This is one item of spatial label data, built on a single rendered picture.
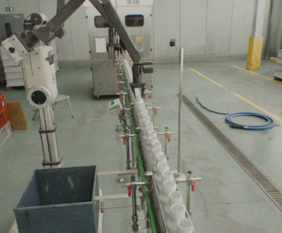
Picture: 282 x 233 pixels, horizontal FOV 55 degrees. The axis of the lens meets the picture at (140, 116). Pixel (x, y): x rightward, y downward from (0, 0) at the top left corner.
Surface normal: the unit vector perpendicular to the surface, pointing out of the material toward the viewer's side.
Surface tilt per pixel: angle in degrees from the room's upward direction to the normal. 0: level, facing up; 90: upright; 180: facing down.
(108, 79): 90
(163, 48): 90
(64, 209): 90
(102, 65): 90
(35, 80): 101
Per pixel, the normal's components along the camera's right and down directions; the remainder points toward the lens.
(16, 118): 0.13, 0.48
